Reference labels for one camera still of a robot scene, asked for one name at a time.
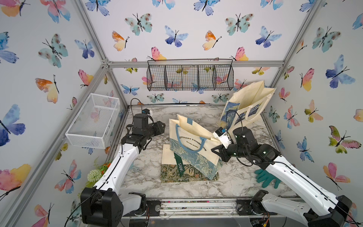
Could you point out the white mesh wall basket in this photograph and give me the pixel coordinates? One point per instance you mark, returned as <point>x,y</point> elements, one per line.
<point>92,125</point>

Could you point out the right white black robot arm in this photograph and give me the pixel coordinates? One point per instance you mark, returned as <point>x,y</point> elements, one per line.
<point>319,207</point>

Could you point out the aluminium front rail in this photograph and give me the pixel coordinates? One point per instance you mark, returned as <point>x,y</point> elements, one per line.
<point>198,207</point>

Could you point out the cream bag blue floral pattern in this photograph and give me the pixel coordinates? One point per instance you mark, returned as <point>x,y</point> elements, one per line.
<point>193,144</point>

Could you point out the black wire wall basket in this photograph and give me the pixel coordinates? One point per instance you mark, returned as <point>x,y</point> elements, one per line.
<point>196,75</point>

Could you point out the cream bag starry night print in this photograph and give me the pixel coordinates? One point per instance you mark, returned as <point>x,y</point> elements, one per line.
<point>246,105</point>

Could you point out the green rubber glove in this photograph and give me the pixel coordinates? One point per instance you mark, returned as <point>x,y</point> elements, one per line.
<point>264,177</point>

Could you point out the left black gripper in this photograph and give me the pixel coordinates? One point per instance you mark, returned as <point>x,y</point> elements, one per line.
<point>159,128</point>

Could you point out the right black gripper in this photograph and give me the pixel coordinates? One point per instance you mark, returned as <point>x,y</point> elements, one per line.
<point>223,154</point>

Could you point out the potted plant orange flowers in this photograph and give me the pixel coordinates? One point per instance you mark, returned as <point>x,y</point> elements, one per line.
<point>96,173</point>

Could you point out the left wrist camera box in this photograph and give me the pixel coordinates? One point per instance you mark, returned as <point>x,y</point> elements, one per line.
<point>147,111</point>

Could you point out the cream bag green handles floral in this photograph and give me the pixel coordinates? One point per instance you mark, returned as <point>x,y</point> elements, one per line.
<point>174,169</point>

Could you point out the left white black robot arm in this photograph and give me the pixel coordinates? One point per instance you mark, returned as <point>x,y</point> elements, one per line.
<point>102,205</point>

